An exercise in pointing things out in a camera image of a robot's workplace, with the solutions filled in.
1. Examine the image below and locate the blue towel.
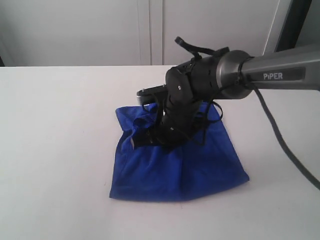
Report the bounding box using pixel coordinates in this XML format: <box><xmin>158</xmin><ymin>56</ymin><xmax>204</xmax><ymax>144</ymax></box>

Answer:
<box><xmin>109</xmin><ymin>104</ymin><xmax>250</xmax><ymax>202</ymax></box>

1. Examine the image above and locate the dark vertical post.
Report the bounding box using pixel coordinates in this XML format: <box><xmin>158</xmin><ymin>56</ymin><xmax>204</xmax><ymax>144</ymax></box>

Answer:
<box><xmin>274</xmin><ymin>0</ymin><xmax>312</xmax><ymax>52</ymax></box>

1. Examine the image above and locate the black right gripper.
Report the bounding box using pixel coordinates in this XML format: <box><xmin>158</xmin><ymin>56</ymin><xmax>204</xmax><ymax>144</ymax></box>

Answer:
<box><xmin>131</xmin><ymin>99</ymin><xmax>203</xmax><ymax>150</ymax></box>

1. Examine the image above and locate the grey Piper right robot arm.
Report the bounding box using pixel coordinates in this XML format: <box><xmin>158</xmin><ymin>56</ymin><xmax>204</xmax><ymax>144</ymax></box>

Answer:
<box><xmin>131</xmin><ymin>45</ymin><xmax>320</xmax><ymax>148</ymax></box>

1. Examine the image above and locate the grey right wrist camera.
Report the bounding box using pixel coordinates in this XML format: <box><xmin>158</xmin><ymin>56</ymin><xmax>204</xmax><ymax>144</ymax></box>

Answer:
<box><xmin>136</xmin><ymin>84</ymin><xmax>168</xmax><ymax>106</ymax></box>

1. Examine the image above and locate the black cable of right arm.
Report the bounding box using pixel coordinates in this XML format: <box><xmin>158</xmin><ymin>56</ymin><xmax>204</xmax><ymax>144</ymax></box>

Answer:
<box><xmin>249</xmin><ymin>82</ymin><xmax>320</xmax><ymax>191</ymax></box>

